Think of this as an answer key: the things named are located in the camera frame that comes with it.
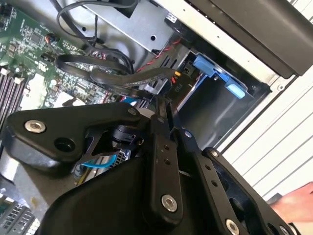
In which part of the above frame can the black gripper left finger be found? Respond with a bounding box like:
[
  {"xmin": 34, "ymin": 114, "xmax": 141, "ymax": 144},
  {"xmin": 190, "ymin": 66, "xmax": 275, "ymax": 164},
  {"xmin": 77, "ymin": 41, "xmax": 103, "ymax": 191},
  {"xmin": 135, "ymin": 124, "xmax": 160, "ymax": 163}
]
[{"xmin": 5, "ymin": 96, "xmax": 185, "ymax": 223}]

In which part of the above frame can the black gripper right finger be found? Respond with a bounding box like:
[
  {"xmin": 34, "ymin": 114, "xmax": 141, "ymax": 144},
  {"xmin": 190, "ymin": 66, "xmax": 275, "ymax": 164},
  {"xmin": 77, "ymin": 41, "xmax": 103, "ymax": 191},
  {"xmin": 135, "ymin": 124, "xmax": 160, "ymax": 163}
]
[{"xmin": 167, "ymin": 100, "xmax": 302, "ymax": 235}]

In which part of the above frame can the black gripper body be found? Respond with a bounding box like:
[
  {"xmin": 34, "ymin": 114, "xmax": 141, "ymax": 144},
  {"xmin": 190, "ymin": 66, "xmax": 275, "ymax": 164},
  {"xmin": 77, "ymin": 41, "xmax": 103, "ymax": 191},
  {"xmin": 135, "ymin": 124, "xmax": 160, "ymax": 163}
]
[{"xmin": 41, "ymin": 156, "xmax": 220, "ymax": 235}]

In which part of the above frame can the hard disk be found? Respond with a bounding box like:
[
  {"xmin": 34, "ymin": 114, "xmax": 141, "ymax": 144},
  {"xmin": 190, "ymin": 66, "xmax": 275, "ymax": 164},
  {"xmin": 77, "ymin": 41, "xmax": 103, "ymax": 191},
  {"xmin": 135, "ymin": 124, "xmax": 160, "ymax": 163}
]
[{"xmin": 192, "ymin": 54, "xmax": 246, "ymax": 99}]

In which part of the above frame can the person's hand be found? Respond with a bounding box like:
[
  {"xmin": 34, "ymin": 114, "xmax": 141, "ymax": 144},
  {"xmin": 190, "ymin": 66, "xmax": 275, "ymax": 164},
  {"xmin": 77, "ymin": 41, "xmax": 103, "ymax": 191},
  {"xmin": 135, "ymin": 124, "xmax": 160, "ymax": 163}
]
[{"xmin": 270, "ymin": 182, "xmax": 313, "ymax": 224}]

